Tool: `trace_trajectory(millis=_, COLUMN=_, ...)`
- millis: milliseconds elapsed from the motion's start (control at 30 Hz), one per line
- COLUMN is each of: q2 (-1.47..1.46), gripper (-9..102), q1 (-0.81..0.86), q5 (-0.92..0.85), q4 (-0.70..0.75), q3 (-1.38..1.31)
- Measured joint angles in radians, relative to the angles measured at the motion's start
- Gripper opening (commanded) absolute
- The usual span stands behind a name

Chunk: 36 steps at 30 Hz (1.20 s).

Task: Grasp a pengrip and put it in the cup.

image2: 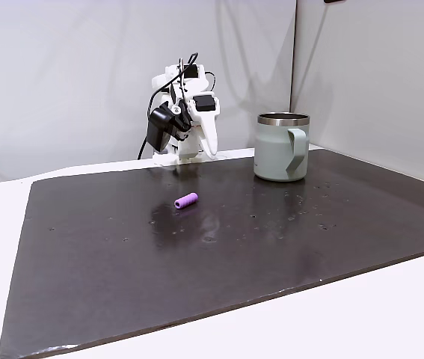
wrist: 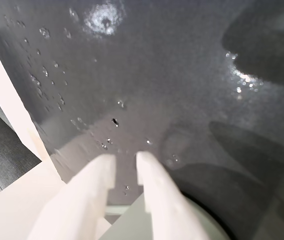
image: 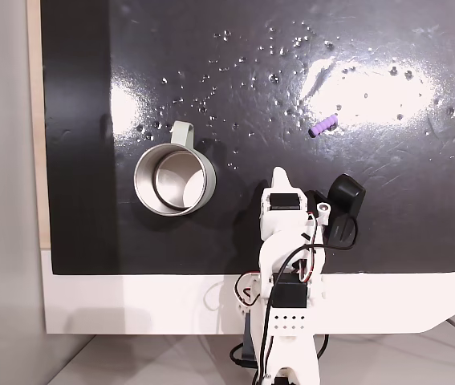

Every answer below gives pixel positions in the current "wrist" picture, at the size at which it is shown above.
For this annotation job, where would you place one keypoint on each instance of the dark grey table mat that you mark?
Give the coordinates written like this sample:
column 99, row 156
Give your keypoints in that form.
column 161, row 80

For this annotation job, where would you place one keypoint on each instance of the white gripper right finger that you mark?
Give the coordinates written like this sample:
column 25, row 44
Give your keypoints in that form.
column 161, row 200

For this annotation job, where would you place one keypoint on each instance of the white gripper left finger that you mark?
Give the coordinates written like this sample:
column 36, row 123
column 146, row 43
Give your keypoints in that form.
column 81, row 195

